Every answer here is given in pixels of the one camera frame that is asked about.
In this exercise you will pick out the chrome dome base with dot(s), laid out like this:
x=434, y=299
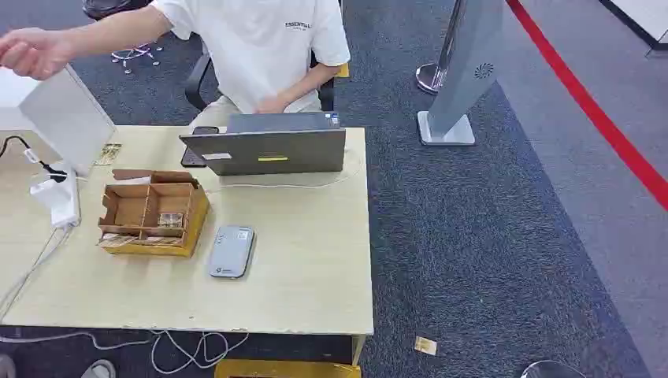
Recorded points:
x=550, y=370

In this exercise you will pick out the chrome stanchion post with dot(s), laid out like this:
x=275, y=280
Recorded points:
x=433, y=75

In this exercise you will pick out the grey shoe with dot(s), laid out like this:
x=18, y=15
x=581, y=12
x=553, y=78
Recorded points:
x=99, y=370

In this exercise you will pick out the chair with chrome base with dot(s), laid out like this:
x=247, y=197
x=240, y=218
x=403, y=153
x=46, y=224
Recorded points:
x=115, y=6

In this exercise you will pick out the pale table leg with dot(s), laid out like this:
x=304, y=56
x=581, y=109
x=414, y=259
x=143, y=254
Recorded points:
x=357, y=349

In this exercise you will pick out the printed card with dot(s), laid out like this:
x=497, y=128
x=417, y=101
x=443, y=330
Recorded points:
x=108, y=154
x=425, y=346
x=170, y=219
x=159, y=241

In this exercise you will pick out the yellow box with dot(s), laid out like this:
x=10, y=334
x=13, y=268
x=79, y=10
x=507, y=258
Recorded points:
x=287, y=369

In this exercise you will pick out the white platform with black edge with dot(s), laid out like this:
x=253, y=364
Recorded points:
x=647, y=15

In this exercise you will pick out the grey laptop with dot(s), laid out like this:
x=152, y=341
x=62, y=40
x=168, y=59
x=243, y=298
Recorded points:
x=271, y=151

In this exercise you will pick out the black office chair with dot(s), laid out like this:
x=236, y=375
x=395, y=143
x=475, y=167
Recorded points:
x=195, y=83

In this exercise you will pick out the white power strip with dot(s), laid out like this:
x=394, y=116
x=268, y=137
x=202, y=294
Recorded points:
x=60, y=201

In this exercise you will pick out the person's left hand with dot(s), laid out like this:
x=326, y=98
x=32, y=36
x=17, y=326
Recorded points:
x=271, y=106

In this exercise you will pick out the white paper slip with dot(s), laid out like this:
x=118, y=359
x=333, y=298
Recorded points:
x=133, y=181

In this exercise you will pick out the black smartphone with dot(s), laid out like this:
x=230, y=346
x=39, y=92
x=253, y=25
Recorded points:
x=190, y=158

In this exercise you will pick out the person's right hand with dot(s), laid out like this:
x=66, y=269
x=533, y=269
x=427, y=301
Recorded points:
x=31, y=52

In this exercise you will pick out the white flat panel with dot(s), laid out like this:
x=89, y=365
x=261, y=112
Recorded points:
x=68, y=120

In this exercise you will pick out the wooden card box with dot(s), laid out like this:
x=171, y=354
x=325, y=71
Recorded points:
x=156, y=245

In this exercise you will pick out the grey kiosk stand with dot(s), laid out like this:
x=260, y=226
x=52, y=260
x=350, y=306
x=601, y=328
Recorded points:
x=464, y=68

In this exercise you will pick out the grey power bank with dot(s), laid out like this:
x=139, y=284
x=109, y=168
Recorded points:
x=231, y=251

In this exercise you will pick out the person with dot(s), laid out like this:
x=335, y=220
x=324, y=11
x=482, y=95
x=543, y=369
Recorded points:
x=261, y=52

